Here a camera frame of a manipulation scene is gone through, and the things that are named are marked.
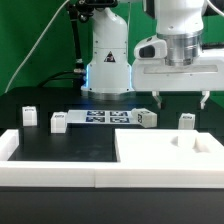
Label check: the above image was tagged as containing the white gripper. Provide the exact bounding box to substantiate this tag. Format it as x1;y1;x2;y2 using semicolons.
131;36;224;110

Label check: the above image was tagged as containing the white square tabletop part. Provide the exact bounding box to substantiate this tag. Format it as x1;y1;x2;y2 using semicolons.
115;129;224;170

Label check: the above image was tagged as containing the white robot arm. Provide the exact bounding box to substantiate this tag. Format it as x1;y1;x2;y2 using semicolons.
79;0;224;105

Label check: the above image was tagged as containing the white plate with blue tags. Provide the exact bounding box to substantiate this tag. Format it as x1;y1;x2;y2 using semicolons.
67;110;137;125

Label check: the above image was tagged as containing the white U-shaped obstacle fence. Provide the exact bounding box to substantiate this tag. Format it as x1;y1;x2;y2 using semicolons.
0;129;224;188

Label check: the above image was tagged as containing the black cable post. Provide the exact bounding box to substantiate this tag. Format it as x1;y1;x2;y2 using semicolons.
65;2;86;90

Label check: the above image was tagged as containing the black cable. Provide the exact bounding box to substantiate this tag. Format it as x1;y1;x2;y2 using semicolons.
38;69;84;88

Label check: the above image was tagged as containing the grey cable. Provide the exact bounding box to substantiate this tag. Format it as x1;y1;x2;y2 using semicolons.
3;0;72;94

